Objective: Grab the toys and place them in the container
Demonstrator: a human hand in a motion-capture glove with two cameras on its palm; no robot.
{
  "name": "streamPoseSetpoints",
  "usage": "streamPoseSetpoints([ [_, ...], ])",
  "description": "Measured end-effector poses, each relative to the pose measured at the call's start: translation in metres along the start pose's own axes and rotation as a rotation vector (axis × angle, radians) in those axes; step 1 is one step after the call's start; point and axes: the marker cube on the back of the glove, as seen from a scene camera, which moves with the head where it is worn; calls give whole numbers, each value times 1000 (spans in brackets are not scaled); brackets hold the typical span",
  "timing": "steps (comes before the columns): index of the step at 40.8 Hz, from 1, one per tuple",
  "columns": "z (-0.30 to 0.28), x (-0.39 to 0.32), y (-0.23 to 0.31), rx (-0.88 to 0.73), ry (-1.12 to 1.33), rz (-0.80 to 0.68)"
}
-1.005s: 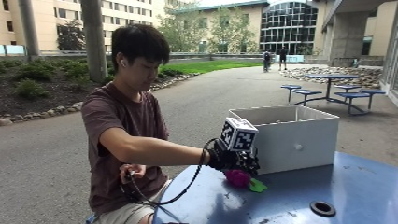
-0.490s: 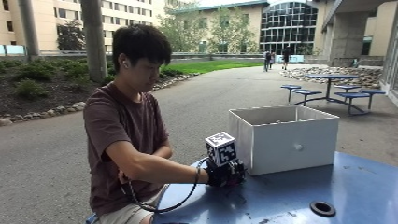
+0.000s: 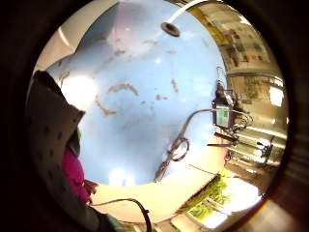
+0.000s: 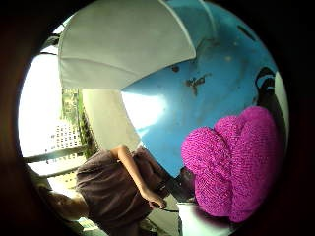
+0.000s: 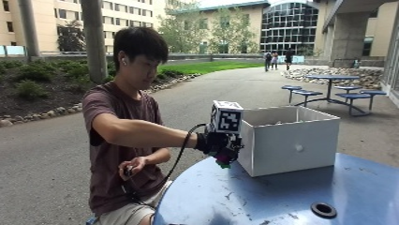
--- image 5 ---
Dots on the concrete column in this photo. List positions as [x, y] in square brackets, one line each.
[348, 40]

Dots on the white open box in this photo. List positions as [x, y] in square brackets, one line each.
[290, 146]

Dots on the green lawn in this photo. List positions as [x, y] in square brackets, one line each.
[207, 66]

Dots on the glass fronted building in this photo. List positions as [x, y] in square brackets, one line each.
[288, 28]

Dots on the white cube with black markers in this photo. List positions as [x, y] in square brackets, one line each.
[226, 120]

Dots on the beige building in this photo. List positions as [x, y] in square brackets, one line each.
[129, 15]

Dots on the bed of pale rocks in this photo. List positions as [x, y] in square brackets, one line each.
[362, 76]

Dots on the green leafy tree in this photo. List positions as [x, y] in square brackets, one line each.
[230, 31]

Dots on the the person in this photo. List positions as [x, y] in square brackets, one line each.
[112, 150]

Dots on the blue round seat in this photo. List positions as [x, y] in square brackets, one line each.
[307, 92]
[352, 96]
[372, 92]
[348, 87]
[291, 87]

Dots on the thin grey pole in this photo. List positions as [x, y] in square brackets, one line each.
[29, 28]

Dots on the small black device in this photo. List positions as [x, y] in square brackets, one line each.
[128, 172]

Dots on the purple and green toy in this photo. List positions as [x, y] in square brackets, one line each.
[223, 161]

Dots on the stone border row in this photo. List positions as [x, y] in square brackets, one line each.
[57, 111]

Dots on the white earbud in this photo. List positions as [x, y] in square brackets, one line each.
[124, 62]

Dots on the thick grey pole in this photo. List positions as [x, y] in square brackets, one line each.
[94, 40]

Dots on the blue picnic table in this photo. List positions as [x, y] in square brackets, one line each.
[330, 77]

